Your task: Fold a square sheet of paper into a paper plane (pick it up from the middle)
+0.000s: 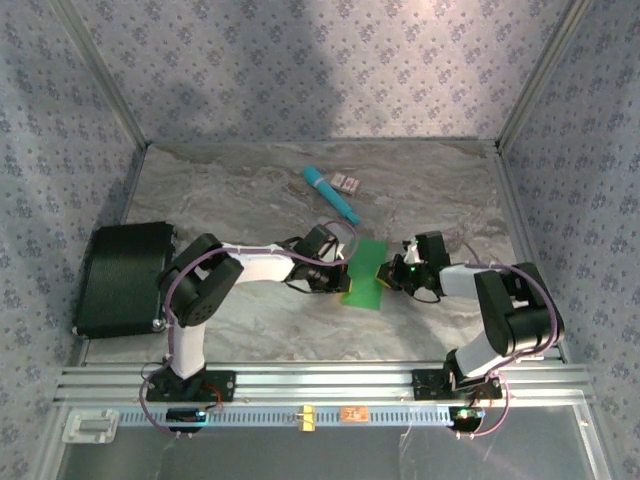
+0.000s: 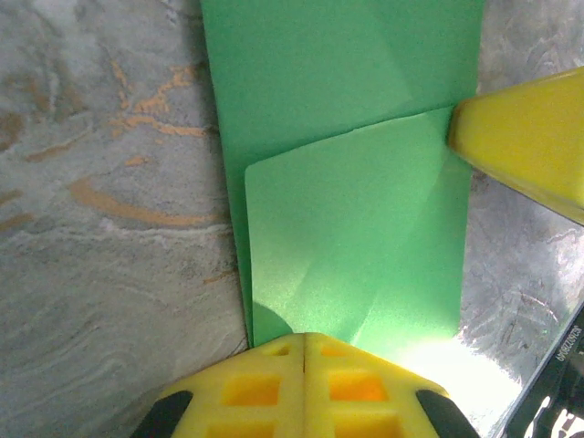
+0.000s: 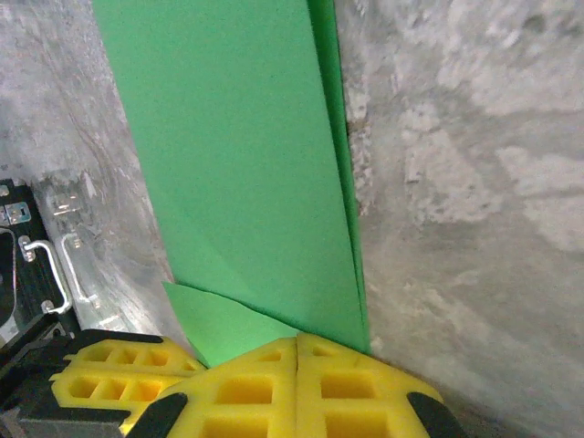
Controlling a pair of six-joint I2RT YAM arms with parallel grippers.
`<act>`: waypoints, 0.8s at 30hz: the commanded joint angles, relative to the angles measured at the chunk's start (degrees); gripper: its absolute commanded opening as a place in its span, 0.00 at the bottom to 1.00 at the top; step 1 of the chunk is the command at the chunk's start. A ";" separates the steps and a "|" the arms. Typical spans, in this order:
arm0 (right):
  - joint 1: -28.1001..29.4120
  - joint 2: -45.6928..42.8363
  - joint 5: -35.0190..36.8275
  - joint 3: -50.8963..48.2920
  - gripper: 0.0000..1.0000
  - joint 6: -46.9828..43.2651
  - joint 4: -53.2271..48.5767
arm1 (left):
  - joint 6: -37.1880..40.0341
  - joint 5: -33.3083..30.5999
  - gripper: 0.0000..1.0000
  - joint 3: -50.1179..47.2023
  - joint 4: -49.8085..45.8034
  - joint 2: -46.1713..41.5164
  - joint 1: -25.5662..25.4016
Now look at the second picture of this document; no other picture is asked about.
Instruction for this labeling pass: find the green paper sheet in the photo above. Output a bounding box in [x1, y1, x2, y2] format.
[199, 0, 486, 349]

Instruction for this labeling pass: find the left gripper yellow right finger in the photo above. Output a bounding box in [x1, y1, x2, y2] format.
[303, 331, 481, 438]

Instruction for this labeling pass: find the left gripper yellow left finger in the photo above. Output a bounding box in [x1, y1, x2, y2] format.
[130, 332, 306, 438]

